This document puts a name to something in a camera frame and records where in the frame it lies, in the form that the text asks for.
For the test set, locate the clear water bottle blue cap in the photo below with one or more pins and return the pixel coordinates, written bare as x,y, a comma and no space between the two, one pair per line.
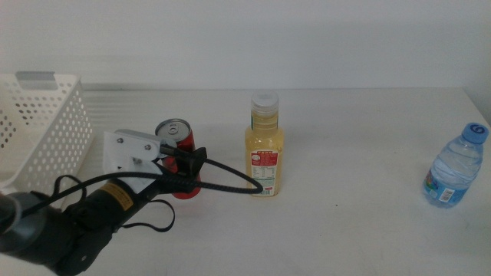
454,165

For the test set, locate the white perforated plastic basket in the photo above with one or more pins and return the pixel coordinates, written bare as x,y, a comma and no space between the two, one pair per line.
69,79

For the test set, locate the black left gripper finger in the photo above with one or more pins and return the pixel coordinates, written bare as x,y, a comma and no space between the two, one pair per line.
193,161

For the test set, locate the red cola can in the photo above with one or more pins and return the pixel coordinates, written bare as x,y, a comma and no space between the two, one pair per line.
174,128

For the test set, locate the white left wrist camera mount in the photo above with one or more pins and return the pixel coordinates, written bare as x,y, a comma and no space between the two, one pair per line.
130,147

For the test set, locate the yellow juice bottle white cap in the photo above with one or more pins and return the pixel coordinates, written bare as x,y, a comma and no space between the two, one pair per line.
264,142

